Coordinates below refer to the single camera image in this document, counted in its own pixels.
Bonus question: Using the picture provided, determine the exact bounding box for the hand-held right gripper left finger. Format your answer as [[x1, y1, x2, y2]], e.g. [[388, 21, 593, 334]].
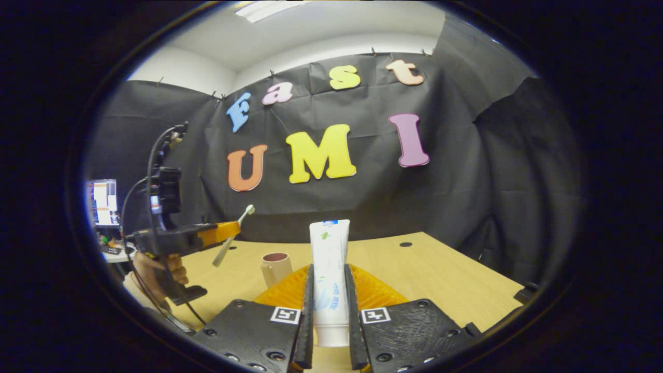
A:
[[193, 263, 315, 373]]

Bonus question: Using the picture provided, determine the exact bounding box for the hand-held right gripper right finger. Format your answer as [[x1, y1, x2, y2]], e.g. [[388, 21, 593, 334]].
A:
[[344, 263, 482, 372]]

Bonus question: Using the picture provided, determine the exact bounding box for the white toothbrush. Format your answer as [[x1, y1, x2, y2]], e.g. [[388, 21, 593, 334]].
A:
[[212, 204, 255, 268]]

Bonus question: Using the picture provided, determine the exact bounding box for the beige cup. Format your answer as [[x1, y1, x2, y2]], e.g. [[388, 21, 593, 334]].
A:
[[261, 252, 294, 289]]

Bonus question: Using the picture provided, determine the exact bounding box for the white toothpaste tube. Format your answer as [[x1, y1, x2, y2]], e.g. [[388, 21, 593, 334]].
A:
[[309, 219, 351, 348]]

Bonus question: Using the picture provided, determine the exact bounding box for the wooden desktop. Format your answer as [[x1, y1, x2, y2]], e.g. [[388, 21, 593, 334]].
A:
[[124, 232, 525, 373]]

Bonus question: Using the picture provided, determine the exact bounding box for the computer monitor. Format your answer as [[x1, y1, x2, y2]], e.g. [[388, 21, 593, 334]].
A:
[[86, 179, 121, 228]]

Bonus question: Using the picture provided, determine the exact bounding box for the black desk clamp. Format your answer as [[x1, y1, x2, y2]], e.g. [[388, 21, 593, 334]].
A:
[[514, 282, 539, 305]]

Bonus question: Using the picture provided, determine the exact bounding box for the black backdrop cloth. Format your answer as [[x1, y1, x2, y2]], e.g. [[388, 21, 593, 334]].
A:
[[85, 13, 588, 285]]

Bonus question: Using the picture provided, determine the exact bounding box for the ceiling light panel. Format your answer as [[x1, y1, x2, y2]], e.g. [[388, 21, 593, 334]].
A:
[[234, 1, 311, 23]]

